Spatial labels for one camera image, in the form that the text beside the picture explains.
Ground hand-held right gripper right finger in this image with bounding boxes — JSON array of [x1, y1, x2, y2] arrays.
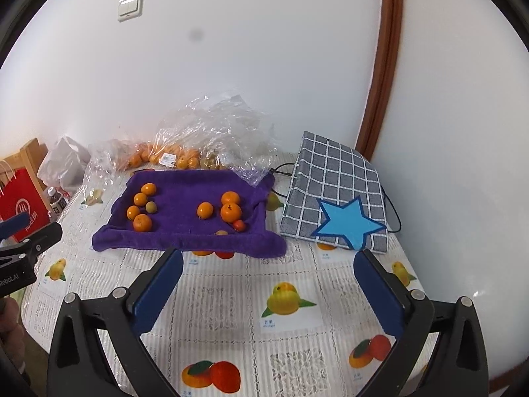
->
[[353, 249, 489, 397]]

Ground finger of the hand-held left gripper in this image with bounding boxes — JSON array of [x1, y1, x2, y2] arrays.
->
[[0, 212, 32, 241], [0, 222, 63, 266]]

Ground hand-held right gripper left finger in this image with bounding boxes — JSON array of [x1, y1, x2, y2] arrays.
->
[[46, 247, 184, 397]]

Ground large orange with stem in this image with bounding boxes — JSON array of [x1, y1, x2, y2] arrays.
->
[[220, 202, 243, 223]]

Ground person's left hand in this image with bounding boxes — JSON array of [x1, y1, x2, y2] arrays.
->
[[0, 298, 23, 371]]

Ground red paper bag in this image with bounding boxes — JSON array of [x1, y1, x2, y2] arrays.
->
[[0, 168, 50, 243]]

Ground plastic bottle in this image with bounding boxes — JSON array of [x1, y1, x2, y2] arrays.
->
[[45, 187, 69, 216]]

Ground fruit print tablecloth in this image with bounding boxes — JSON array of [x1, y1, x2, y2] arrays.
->
[[20, 153, 439, 397]]

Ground wooden chair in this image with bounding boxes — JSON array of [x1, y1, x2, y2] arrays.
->
[[0, 138, 49, 174]]

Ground white plastic bag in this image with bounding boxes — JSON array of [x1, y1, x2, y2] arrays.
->
[[37, 136, 92, 193]]

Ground purple towel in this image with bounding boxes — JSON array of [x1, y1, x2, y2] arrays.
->
[[92, 169, 287, 260]]

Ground grey checkered cushion blue star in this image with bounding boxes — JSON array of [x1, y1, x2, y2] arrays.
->
[[280, 131, 389, 254]]

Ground clear plastic bag of oranges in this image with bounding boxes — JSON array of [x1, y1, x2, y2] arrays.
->
[[83, 94, 275, 189]]

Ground brown wooden door frame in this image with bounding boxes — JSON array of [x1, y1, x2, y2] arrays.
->
[[355, 0, 403, 160]]

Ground white light switch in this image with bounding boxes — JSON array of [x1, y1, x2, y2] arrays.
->
[[117, 0, 144, 22]]

